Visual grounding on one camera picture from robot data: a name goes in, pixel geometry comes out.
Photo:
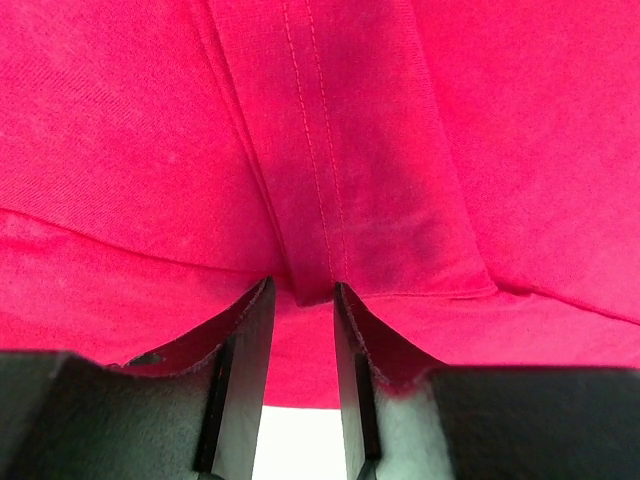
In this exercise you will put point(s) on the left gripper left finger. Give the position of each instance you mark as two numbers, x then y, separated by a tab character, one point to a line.
189	409

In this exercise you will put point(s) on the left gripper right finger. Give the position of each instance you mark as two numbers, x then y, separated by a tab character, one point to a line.
407	415

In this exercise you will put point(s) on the red t shirt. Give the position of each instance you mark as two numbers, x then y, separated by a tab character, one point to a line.
469	168

